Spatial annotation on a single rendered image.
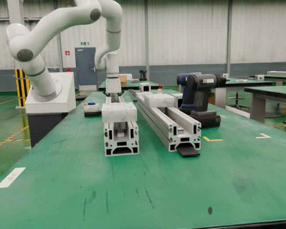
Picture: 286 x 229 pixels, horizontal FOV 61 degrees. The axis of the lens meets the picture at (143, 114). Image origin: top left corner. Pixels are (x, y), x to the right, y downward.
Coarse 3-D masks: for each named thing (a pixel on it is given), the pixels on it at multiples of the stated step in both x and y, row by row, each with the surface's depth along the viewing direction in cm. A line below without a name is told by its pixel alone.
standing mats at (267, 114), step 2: (242, 110) 562; (244, 110) 561; (246, 110) 561; (248, 110) 560; (248, 112) 538; (266, 112) 533; (268, 112) 532; (266, 114) 508; (268, 114) 508; (270, 114) 507; (272, 114) 507; (274, 114) 506; (276, 114) 505; (278, 114) 504; (280, 114) 502; (266, 116) 490; (268, 116) 489; (270, 116) 489; (272, 116) 489; (274, 116) 490; (276, 116) 490; (278, 116) 490
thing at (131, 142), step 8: (120, 96) 148; (104, 128) 70; (112, 128) 70; (128, 128) 72; (136, 128) 71; (104, 136) 70; (112, 136) 70; (120, 136) 75; (128, 136) 73; (136, 136) 71; (104, 144) 72; (112, 144) 71; (120, 144) 72; (128, 144) 71; (136, 144) 72; (112, 152) 71; (120, 152) 73; (128, 152) 73; (136, 152) 73
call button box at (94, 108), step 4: (88, 104) 135; (92, 104) 134; (96, 104) 136; (84, 108) 131; (88, 108) 131; (92, 108) 132; (96, 108) 132; (84, 112) 131; (88, 112) 132; (92, 112) 132; (96, 112) 133; (100, 112) 136; (84, 116) 132; (88, 116) 132
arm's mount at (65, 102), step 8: (64, 72) 161; (72, 72) 161; (64, 80) 157; (72, 80) 159; (64, 88) 153; (72, 88) 158; (64, 96) 149; (72, 96) 158; (32, 104) 147; (40, 104) 147; (48, 104) 147; (56, 104) 147; (64, 104) 147; (72, 104) 158; (32, 112) 148; (40, 112) 148; (48, 112) 148; (56, 112) 148
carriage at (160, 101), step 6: (144, 96) 115; (150, 96) 109; (156, 96) 108; (162, 96) 108; (168, 96) 107; (144, 102) 116; (150, 102) 103; (156, 102) 103; (162, 102) 103; (168, 102) 104; (174, 102) 104; (162, 108) 106
